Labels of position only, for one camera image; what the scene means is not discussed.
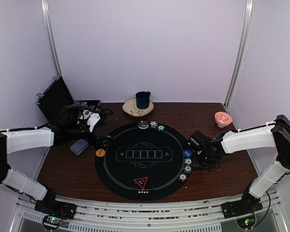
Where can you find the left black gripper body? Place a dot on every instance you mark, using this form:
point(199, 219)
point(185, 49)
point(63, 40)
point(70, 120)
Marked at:
point(74, 132)

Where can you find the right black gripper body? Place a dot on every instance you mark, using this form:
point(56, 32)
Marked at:
point(208, 160)

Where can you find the blue ten poker chip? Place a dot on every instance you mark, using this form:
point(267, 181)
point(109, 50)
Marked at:
point(188, 161)

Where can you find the orange big blind button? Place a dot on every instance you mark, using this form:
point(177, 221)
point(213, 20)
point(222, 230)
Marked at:
point(100, 153)

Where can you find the green fifty poker chip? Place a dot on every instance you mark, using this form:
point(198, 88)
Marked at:
point(187, 169)

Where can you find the blue small blind button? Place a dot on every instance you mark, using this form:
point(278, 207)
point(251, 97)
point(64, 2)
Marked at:
point(187, 153)

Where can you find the blue playing card deck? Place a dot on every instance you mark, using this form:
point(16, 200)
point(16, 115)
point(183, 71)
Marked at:
point(79, 146)

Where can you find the orange hundred chip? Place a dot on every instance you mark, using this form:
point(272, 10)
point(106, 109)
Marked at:
point(183, 177)

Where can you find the green chips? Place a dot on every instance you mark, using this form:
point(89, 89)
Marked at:
point(161, 128)

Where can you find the red triangle all-in marker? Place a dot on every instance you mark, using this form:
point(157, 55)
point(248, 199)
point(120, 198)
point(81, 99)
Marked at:
point(141, 182)

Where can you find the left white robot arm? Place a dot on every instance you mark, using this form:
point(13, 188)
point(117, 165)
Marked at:
point(72, 123)

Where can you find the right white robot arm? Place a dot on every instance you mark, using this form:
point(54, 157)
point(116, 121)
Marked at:
point(271, 136)

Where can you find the black poker set case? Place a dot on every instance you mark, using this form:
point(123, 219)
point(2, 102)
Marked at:
point(57, 95)

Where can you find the red patterned small bowl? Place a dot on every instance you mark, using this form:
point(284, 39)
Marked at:
point(223, 119)

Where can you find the beige ceramic saucer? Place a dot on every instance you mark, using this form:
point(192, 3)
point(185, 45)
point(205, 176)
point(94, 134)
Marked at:
point(131, 108)

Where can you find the round black poker mat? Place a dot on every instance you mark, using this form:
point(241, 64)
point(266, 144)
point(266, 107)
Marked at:
point(135, 153)

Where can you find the dark blue mug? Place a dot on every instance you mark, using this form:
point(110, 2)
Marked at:
point(142, 99)

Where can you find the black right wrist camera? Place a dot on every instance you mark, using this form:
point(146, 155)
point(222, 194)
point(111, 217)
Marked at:
point(199, 141)

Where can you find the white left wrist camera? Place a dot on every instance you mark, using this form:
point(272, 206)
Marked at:
point(92, 120)

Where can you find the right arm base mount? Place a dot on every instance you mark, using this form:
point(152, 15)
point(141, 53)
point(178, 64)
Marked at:
point(244, 213)

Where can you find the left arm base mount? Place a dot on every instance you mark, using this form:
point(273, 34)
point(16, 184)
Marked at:
point(55, 215)

